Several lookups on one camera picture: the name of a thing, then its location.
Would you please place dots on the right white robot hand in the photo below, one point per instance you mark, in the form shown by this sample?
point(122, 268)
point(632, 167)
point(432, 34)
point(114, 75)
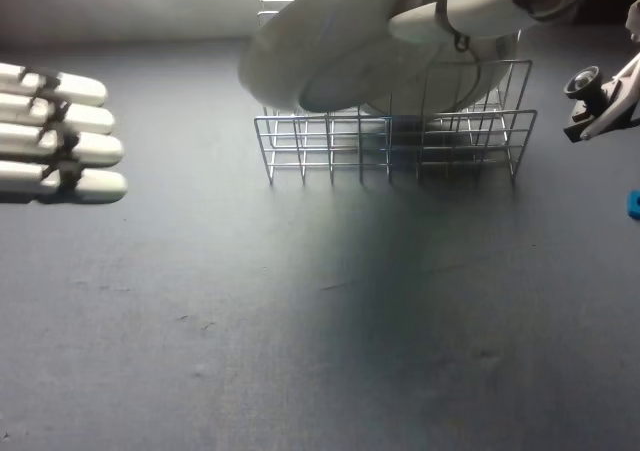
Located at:
point(480, 1)

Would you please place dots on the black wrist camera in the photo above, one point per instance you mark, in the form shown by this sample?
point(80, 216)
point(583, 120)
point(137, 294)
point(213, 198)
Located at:
point(582, 88)

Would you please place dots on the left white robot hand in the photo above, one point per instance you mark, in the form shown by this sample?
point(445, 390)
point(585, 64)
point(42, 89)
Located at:
point(85, 118)

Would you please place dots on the blue block two holes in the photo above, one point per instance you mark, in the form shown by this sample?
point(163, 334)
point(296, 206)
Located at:
point(635, 203)

